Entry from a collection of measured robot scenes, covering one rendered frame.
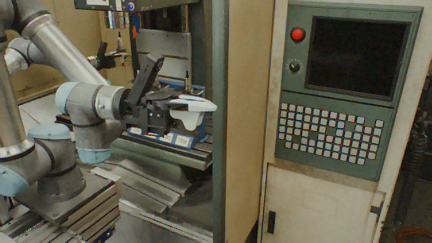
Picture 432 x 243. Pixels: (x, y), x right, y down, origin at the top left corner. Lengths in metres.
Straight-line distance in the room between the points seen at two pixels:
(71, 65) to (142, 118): 0.30
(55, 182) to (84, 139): 0.37
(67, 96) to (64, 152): 0.35
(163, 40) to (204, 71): 0.38
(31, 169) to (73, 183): 0.18
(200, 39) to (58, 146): 1.53
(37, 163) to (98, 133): 0.28
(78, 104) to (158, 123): 0.19
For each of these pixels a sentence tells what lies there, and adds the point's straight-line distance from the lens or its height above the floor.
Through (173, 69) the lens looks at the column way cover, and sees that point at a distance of 2.50.
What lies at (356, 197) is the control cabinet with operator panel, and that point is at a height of 0.90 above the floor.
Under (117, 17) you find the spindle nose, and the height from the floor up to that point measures 1.57.
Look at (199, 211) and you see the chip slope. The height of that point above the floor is 0.73.
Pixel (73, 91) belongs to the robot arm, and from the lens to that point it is 0.77.
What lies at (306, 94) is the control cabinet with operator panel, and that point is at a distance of 1.39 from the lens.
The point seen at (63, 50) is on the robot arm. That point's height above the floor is 1.64.
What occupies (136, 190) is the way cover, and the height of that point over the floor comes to 0.72.
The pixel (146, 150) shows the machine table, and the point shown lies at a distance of 1.99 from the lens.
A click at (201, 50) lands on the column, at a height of 1.30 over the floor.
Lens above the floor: 1.83
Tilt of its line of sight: 25 degrees down
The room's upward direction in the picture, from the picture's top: straight up
